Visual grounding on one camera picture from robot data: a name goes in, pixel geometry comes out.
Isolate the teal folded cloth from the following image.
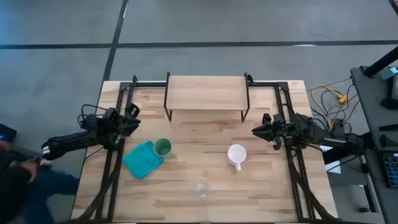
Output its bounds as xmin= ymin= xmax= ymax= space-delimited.
xmin=122 ymin=140 xmax=165 ymax=180

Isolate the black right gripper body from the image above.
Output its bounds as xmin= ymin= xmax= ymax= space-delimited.
xmin=271 ymin=120 xmax=289 ymax=151

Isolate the small teal box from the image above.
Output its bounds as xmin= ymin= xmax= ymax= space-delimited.
xmin=381 ymin=67 xmax=398 ymax=81

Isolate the wooden shelf black metal frame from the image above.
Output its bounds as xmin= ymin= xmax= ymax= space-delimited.
xmin=164 ymin=72 xmax=251 ymax=123

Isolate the dark keyboard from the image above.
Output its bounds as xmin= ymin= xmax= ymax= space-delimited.
xmin=382 ymin=152 xmax=398 ymax=189

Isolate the yellow cable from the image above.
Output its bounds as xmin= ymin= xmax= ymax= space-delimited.
xmin=312 ymin=84 xmax=358 ymax=131

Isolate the green plastic cup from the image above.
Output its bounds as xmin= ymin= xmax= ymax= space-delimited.
xmin=153 ymin=138 xmax=173 ymax=159

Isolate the white ceramic mug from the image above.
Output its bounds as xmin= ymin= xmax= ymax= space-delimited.
xmin=226 ymin=144 xmax=248 ymax=172

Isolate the grey side desk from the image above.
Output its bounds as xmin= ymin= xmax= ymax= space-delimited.
xmin=350 ymin=46 xmax=398 ymax=224

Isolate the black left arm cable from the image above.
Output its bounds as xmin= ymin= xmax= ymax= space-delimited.
xmin=77 ymin=104 xmax=108 ymax=126

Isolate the clear glass cup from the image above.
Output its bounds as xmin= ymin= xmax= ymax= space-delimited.
xmin=193 ymin=179 xmax=212 ymax=200

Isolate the black pole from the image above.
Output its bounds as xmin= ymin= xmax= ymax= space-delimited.
xmin=363 ymin=46 xmax=398 ymax=78

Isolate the white paper sheet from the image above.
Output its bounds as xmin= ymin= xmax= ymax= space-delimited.
xmin=320 ymin=144 xmax=342 ymax=175

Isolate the black metal rig frame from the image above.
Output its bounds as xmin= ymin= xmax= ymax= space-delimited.
xmin=70 ymin=74 xmax=343 ymax=224

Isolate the black desk device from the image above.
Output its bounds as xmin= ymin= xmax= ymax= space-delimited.
xmin=381 ymin=76 xmax=398 ymax=110

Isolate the person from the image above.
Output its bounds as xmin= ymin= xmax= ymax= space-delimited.
xmin=0 ymin=139 xmax=80 ymax=224

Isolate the black desk crossbar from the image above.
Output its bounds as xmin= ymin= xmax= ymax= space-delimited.
xmin=323 ymin=145 xmax=374 ymax=165

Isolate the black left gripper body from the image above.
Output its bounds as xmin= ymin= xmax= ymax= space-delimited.
xmin=107 ymin=115 xmax=133 ymax=149

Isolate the black device blue light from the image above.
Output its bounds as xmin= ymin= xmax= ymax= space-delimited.
xmin=0 ymin=123 xmax=18 ymax=143

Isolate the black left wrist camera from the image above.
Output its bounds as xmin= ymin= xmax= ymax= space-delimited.
xmin=126 ymin=103 xmax=141 ymax=118

